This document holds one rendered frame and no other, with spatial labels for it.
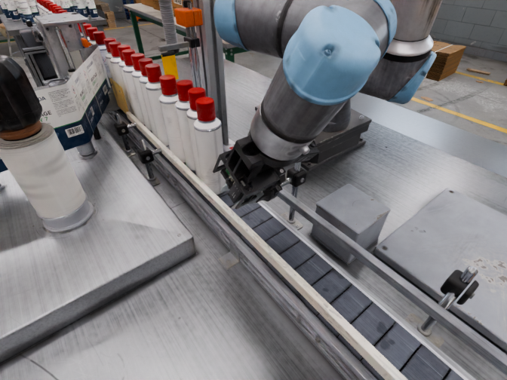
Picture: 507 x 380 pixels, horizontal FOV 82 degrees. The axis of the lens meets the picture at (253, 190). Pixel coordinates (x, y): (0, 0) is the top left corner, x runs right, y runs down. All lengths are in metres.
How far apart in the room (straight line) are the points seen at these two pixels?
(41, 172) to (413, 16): 0.70
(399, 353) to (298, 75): 0.38
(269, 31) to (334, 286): 0.38
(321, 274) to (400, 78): 0.45
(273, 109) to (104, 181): 0.52
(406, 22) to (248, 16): 0.37
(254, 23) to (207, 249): 0.40
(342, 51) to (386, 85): 0.49
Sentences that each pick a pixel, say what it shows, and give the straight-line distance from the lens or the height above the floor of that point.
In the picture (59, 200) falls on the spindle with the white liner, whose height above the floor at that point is 0.95.
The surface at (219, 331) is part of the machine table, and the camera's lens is 0.51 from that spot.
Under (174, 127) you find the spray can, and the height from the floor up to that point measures 0.98.
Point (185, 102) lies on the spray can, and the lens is 0.64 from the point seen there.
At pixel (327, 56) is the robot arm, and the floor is 1.23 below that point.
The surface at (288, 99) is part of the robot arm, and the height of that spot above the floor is 1.18.
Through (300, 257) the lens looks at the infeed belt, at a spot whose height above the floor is 0.88.
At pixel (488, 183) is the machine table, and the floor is 0.83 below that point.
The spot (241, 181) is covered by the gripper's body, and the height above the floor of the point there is 1.04.
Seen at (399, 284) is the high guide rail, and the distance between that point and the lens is 0.44.
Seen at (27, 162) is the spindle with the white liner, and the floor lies 1.04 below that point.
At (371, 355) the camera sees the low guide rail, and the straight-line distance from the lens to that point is 0.43.
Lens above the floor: 1.29
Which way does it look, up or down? 40 degrees down
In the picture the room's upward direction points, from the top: straight up
